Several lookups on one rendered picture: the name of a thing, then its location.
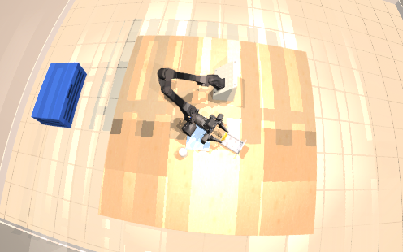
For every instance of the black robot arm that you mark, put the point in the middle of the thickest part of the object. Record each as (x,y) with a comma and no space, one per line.
(186,108)

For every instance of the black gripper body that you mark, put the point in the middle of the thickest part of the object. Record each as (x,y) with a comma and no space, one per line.
(207,136)

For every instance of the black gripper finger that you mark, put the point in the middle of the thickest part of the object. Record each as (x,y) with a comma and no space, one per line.
(212,138)
(222,126)

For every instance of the white dish rack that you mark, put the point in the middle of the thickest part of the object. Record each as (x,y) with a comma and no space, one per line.
(233,144)

